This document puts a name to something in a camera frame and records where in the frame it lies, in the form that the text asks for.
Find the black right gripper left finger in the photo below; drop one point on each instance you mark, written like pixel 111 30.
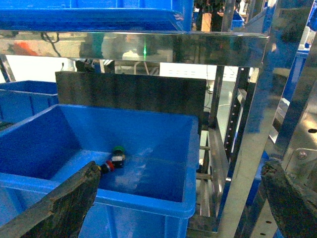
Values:
pixel 61 213

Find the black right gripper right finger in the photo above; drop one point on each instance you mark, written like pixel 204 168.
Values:
pixel 293 206

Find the red mushroom push button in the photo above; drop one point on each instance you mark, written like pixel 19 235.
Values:
pixel 106 167

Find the green mushroom push button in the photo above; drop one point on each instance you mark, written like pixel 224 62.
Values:
pixel 118 156

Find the blue target bin left shelf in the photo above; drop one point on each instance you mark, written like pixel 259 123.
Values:
pixel 149 189

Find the far left blue bin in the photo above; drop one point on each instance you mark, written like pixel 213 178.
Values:
pixel 20 100

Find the dark metal back plate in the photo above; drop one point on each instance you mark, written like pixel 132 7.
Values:
pixel 138 92

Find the left shelf upper steel rail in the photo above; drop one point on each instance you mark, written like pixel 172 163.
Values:
pixel 222 48

